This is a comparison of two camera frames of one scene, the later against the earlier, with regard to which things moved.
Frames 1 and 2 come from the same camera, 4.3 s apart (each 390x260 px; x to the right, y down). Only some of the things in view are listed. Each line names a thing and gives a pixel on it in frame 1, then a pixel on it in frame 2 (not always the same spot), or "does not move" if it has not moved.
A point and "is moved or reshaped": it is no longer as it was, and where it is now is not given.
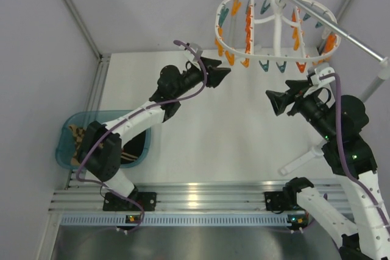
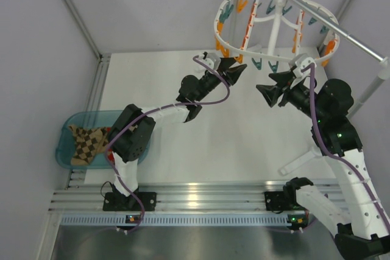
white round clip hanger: x=277 y=27 is moved or reshaped
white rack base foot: x=316 y=152 does not move
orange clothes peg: x=245 y=63 -> x=239 y=59
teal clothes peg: x=281 y=67 -> x=273 y=67
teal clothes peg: x=265 y=66 -> x=258 y=64
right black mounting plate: x=274 y=201 does not move
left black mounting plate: x=113 y=202 does not move
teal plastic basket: x=65 y=146 does not move
